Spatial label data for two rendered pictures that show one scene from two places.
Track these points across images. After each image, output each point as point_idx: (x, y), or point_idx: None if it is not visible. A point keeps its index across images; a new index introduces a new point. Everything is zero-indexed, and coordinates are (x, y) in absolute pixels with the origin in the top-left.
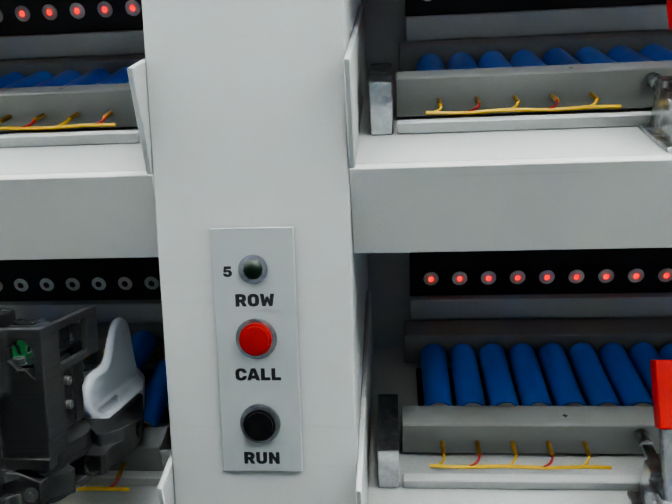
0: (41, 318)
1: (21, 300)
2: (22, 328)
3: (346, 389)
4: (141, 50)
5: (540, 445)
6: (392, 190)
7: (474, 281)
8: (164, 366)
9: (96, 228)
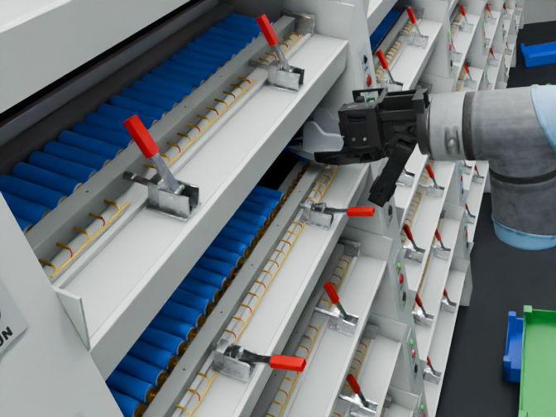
0: (308, 121)
1: None
2: (384, 89)
3: (376, 85)
4: (208, 8)
5: None
6: (368, 22)
7: None
8: None
9: (339, 67)
